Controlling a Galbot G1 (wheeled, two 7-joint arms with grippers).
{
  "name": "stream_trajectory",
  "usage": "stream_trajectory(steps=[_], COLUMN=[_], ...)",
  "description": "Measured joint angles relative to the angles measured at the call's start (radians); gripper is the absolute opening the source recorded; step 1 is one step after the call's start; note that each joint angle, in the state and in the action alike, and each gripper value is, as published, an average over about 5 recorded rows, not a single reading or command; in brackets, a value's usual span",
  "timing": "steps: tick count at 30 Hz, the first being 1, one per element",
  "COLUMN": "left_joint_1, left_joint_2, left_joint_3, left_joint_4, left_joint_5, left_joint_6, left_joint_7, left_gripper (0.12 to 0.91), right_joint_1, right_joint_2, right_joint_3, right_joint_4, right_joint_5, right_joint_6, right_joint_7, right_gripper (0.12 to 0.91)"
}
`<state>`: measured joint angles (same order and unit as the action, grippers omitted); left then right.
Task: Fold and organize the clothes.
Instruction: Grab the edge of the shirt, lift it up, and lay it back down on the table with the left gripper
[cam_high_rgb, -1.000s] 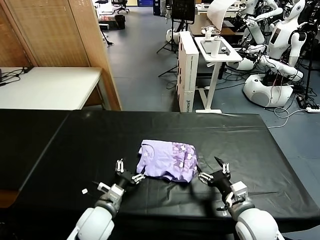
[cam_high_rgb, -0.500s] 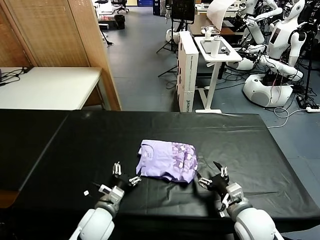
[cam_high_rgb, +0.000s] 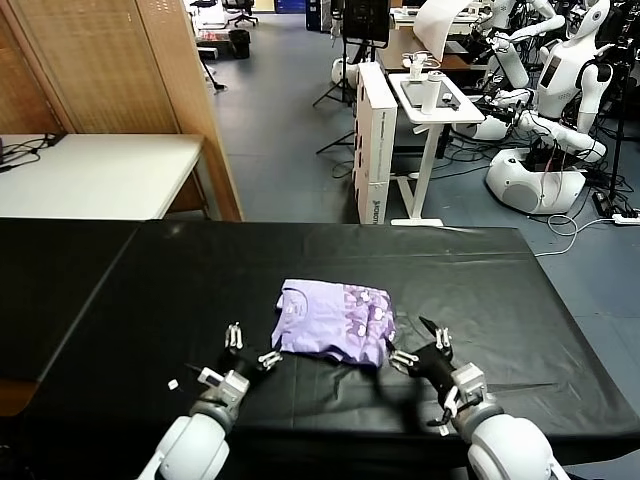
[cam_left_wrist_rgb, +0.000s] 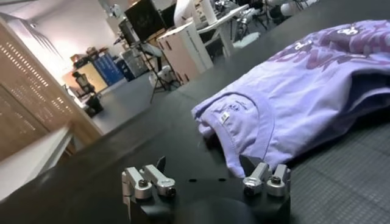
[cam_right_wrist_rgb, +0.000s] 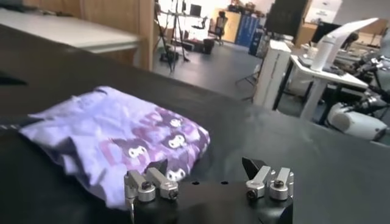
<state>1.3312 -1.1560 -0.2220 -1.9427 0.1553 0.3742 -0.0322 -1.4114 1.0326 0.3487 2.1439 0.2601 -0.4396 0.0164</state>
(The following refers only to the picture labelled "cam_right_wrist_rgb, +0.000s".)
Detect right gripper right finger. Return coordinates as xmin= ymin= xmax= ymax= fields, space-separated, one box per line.
xmin=242 ymin=157 xmax=295 ymax=201

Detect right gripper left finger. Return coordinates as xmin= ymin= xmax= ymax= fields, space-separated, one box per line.
xmin=124 ymin=158 xmax=180 ymax=211

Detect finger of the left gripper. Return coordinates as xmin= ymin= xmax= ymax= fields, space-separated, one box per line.
xmin=0 ymin=116 xmax=42 ymax=132
xmin=0 ymin=71 xmax=29 ymax=86

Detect lavender printed t-shirt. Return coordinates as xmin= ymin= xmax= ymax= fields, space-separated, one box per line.
xmin=18 ymin=86 xmax=211 ymax=211

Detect large black table cover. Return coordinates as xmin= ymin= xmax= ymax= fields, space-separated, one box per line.
xmin=0 ymin=24 xmax=390 ymax=224

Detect white side table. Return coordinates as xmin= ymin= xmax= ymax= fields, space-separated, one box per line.
xmin=0 ymin=7 xmax=141 ymax=54

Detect tall white cardboard box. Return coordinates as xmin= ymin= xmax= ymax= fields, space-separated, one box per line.
xmin=253 ymin=39 xmax=293 ymax=111

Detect white humanoid robot black shoulders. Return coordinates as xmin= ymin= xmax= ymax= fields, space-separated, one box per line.
xmin=327 ymin=54 xmax=390 ymax=141

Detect white standing desk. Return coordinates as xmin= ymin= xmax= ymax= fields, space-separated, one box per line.
xmin=272 ymin=54 xmax=369 ymax=122

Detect white thermos bottle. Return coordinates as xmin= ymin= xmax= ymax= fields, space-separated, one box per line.
xmin=310 ymin=34 xmax=336 ymax=72

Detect black trash bin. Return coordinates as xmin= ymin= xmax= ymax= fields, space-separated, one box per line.
xmin=202 ymin=38 xmax=215 ymax=55

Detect blue cabinet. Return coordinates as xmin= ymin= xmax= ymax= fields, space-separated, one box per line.
xmin=235 ymin=14 xmax=260 ymax=48

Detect yellow cabinet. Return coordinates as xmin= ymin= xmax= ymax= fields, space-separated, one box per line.
xmin=213 ymin=9 xmax=242 ymax=43

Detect black monitor panel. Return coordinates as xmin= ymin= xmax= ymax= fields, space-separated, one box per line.
xmin=264 ymin=0 xmax=310 ymax=39

